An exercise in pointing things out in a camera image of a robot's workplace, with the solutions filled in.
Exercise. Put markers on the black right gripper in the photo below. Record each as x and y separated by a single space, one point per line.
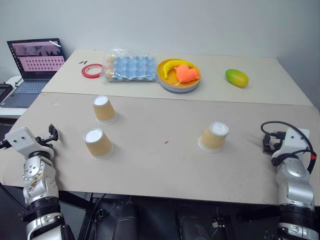
276 145

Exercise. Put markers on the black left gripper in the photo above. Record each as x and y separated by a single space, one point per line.
43 142

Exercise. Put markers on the orange heart plush toy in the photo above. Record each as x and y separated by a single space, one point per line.
186 72

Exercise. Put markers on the brown ribbed paper cup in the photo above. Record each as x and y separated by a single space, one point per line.
213 137
97 143
103 110

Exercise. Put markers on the stack of coloured plates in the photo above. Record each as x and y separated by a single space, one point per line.
180 86

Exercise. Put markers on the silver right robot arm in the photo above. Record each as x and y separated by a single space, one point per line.
296 185

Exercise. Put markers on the open laptop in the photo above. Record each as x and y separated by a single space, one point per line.
32 70

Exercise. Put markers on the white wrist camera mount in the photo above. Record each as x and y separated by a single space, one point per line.
21 140
293 142

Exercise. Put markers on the yellow toy banana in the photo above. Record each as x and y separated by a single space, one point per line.
168 66

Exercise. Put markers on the red tape roll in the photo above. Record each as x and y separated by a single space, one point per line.
86 71

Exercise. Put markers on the small black screws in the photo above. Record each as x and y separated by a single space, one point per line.
83 61

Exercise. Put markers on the blue egg tray with eggs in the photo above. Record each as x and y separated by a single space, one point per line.
110 53

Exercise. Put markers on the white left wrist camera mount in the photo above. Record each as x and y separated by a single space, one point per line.
21 140

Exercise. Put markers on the beige egg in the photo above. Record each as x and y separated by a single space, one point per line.
109 74

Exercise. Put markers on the green yellow toy mango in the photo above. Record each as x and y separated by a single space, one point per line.
236 78

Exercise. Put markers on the dark rounded shape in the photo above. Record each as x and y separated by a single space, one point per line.
117 220
191 222

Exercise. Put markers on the black table frame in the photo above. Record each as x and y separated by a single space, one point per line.
86 217

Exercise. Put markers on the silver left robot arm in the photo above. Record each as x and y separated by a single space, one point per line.
40 185

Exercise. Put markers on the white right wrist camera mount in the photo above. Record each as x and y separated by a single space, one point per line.
293 142

